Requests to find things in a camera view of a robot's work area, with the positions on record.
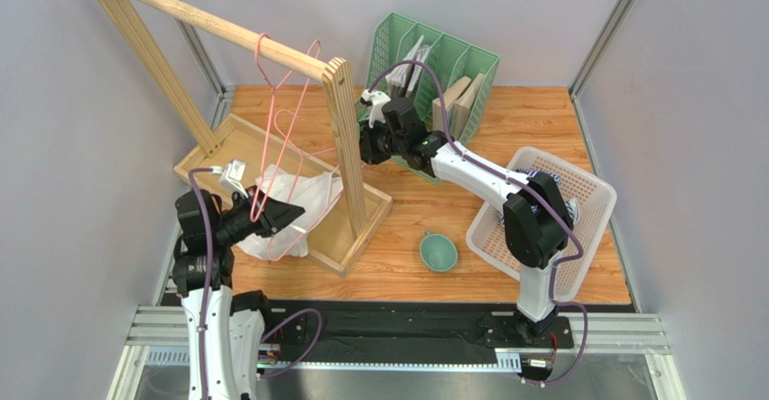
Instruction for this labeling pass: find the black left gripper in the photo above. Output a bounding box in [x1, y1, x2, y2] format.
[214, 184, 305, 245]

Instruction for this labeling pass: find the pink wire hanger with white top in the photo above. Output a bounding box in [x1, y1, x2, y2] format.
[266, 109, 343, 261]

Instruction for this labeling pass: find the blue white striped tank top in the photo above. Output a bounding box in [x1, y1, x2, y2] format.
[514, 168, 580, 225]

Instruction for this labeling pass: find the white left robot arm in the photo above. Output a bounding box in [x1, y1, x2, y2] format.
[171, 187, 305, 399]

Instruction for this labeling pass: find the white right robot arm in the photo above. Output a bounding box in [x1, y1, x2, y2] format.
[359, 91, 574, 344]

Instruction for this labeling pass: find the wooden clothes rack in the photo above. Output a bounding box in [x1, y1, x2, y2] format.
[75, 0, 394, 278]

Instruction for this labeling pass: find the green ceramic cup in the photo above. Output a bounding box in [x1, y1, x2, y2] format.
[419, 230, 459, 273]

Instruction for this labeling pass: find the white plastic basket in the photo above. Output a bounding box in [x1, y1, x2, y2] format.
[466, 145, 618, 303]

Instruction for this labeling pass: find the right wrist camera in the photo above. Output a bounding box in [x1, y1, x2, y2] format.
[359, 89, 391, 128]

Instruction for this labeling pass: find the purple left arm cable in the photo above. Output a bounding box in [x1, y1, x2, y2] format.
[187, 167, 323, 400]

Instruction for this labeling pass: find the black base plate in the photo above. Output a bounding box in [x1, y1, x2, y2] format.
[162, 293, 576, 366]

